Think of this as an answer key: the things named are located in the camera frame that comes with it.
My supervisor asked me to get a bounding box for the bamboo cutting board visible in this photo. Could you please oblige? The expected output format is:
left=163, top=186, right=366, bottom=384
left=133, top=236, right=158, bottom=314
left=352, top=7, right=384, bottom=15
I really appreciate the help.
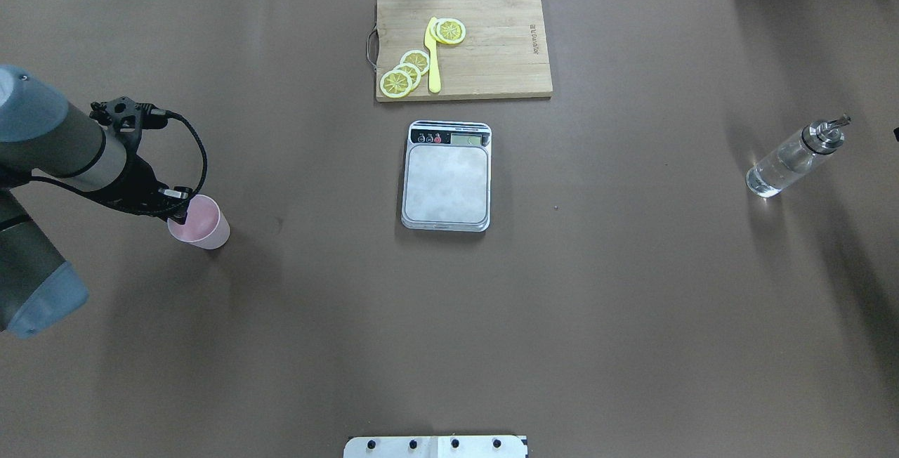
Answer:
left=375, top=0, right=553, bottom=102

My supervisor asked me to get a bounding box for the yellow plastic knife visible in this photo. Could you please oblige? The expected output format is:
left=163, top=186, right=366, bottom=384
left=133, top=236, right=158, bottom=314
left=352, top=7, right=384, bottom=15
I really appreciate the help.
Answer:
left=424, top=17, right=441, bottom=94

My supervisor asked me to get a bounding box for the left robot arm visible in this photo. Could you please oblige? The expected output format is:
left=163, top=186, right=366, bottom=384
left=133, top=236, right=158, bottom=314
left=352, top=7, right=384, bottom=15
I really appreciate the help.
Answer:
left=1, top=64, right=209, bottom=339

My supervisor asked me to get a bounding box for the glass sauce bottle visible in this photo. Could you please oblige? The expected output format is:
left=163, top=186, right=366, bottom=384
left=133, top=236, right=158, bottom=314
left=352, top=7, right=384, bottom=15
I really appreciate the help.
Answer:
left=745, top=114, right=852, bottom=198

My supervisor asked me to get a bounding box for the lemon slice upper right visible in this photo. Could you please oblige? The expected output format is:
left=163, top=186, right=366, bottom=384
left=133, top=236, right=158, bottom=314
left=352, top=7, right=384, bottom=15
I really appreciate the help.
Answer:
left=431, top=18, right=468, bottom=45

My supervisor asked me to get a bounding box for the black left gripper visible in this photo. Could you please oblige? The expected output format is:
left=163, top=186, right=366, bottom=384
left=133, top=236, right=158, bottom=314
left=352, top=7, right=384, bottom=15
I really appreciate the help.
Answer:
left=94, top=156, right=192, bottom=225

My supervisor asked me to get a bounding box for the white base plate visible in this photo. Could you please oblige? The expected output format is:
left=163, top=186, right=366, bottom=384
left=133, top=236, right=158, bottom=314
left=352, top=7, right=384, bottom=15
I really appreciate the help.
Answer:
left=343, top=435, right=530, bottom=457

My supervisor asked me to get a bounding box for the digital kitchen scale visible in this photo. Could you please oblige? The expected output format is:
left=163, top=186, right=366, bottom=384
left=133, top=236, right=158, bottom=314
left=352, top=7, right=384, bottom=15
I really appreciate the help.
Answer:
left=400, top=119, right=492, bottom=233

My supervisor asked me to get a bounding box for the lemon slice lower left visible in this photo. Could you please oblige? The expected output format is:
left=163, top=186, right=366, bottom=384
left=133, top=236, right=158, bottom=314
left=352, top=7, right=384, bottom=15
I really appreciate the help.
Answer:
left=379, top=70, right=415, bottom=99

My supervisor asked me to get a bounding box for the lemon slice middle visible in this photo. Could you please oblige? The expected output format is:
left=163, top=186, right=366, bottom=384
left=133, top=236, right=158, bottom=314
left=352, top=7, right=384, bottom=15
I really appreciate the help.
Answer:
left=394, top=62, right=421, bottom=92

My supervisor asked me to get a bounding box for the pink plastic cup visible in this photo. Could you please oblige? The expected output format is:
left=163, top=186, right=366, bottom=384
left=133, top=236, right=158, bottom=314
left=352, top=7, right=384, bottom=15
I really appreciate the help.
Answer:
left=166, top=195, right=231, bottom=250

